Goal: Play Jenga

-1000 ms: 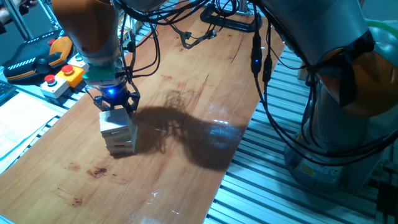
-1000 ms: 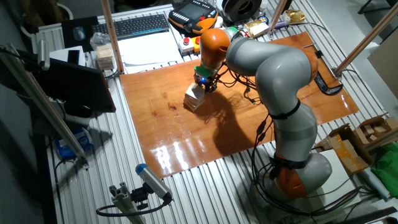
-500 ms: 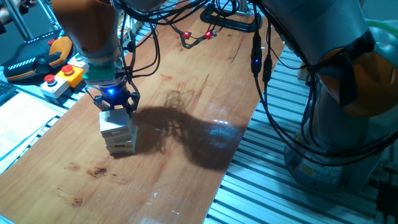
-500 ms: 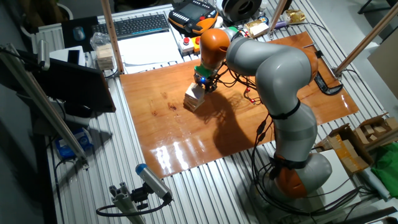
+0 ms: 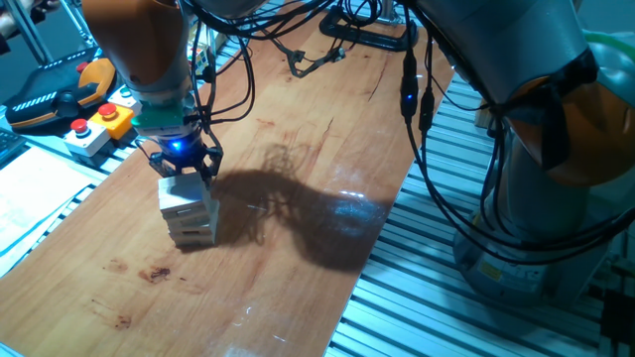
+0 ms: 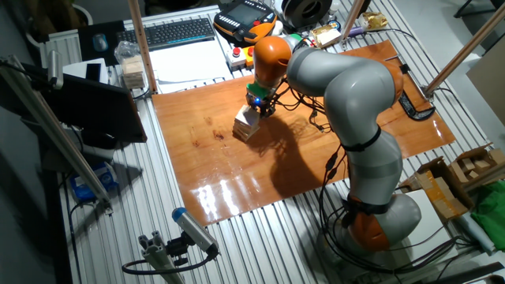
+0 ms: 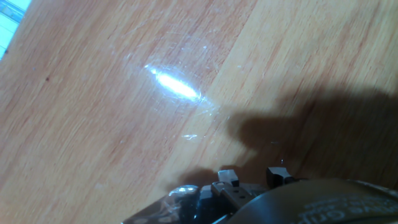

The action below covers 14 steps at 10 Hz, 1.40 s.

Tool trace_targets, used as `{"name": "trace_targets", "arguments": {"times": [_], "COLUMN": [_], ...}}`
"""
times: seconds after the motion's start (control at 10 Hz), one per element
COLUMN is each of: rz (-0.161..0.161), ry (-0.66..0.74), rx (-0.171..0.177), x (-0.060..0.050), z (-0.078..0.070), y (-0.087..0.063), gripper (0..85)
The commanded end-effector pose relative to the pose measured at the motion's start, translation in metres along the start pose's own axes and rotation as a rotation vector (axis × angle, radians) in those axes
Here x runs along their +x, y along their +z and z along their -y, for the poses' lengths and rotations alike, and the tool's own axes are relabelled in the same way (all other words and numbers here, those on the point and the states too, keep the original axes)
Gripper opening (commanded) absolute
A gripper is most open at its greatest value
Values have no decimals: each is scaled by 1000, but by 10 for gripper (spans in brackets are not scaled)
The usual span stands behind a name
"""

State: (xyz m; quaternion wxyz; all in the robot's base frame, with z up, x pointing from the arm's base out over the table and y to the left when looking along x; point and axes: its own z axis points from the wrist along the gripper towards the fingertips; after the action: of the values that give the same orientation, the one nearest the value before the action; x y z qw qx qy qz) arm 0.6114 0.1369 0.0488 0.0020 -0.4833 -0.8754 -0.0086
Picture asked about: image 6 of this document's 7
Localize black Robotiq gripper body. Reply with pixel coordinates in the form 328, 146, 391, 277
245, 92, 273, 111

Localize white box big red button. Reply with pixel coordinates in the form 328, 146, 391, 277
226, 46, 249, 72

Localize yellow emergency stop button box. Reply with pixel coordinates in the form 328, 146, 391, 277
242, 46, 256, 68

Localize white paper sheets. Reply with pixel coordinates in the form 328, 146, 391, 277
148, 38, 234, 95

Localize glossy wood grain mat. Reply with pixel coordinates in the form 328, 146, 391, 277
151, 39, 457, 227

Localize black orange teach pendant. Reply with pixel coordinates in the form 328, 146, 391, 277
213, 0, 279, 45

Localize cream coloured packet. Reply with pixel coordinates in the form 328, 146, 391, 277
309, 24, 342, 50

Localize black filament spool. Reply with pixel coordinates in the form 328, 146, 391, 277
282, 0, 334, 29

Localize black computer keyboard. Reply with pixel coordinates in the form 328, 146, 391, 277
115, 17, 217, 51

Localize plastic bag of wooden blocks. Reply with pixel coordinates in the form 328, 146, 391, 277
114, 40, 147, 90

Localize gold foil packet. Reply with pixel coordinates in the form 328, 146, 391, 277
361, 10, 390, 32

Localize black flat monitor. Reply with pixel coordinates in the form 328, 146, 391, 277
21, 62, 148, 151

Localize black curved clamp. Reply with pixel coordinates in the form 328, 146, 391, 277
397, 62, 437, 121

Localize black smartphone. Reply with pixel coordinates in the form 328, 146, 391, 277
85, 62, 102, 83

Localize dark computer mouse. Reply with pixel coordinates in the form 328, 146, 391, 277
92, 32, 110, 53

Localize black mouse pad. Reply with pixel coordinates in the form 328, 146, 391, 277
77, 20, 127, 67

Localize blue plastic package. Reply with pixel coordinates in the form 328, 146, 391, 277
69, 161, 119, 203

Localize white flat box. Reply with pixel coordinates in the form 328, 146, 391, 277
62, 58, 110, 86

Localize white foam board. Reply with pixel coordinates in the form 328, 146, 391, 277
396, 189, 458, 273

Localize cardboard box with yellow tape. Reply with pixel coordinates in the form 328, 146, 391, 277
398, 156, 474, 222

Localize cardboard box with wooden blocks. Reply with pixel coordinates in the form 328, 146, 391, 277
449, 144, 505, 186

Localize brown cardboard sheet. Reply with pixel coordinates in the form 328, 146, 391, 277
466, 47, 505, 127

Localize white rolled sheet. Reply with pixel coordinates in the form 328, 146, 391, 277
453, 212, 496, 256

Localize green cloth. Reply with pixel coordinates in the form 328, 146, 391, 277
470, 185, 505, 252

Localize green wrist mount adapter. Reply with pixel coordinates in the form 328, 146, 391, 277
246, 80, 270, 99

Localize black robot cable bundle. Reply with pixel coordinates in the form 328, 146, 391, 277
271, 77, 470, 277

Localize wooden frame pole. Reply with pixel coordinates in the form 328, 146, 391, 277
339, 0, 366, 44
127, 0, 159, 95
424, 2, 505, 98

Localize silver camera with blue end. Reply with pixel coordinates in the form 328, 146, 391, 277
171, 207, 220, 257

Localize aluminium profile camera post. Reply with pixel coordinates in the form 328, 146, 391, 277
137, 231, 186, 284

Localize black camera cable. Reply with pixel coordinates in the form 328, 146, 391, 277
121, 252, 218, 276

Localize silver depth camera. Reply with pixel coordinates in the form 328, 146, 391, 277
47, 50, 65, 91

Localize long aluminium frame beam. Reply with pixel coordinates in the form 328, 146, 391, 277
0, 54, 114, 216

